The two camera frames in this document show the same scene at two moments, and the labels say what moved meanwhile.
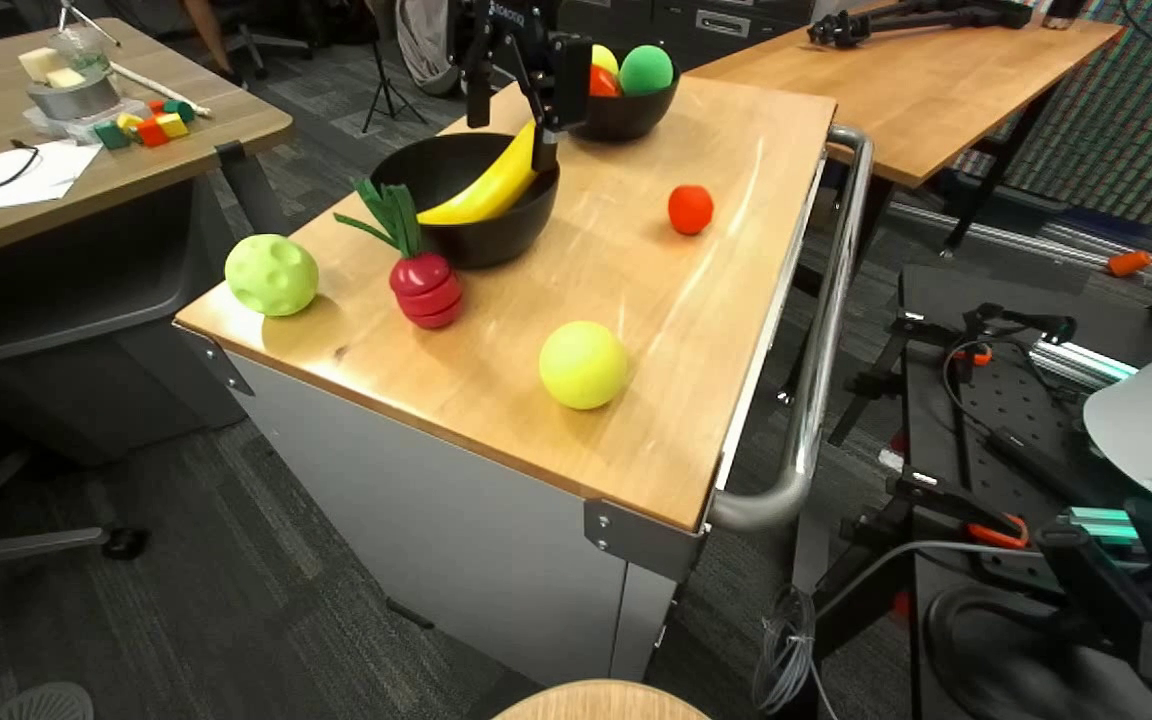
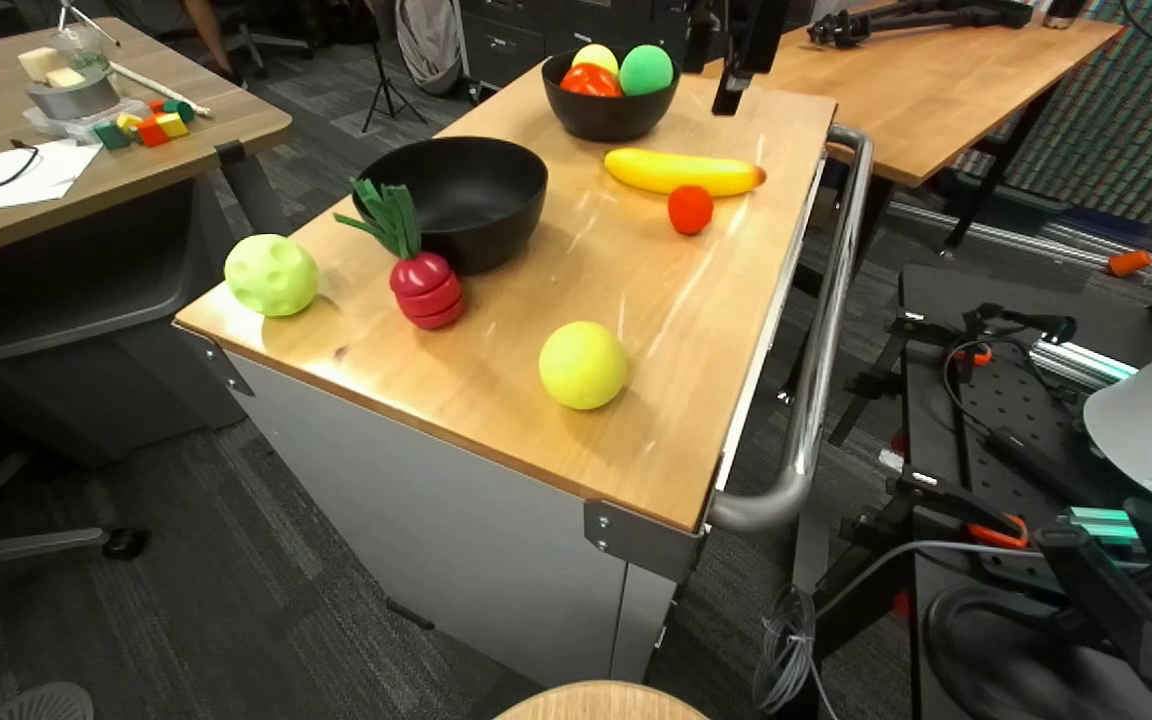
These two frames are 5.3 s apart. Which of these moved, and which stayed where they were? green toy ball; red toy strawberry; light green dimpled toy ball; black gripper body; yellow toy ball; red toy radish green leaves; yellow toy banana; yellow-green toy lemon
Moved: yellow toy banana; black gripper body
Stayed: yellow toy ball; light green dimpled toy ball; red toy strawberry; green toy ball; yellow-green toy lemon; red toy radish green leaves
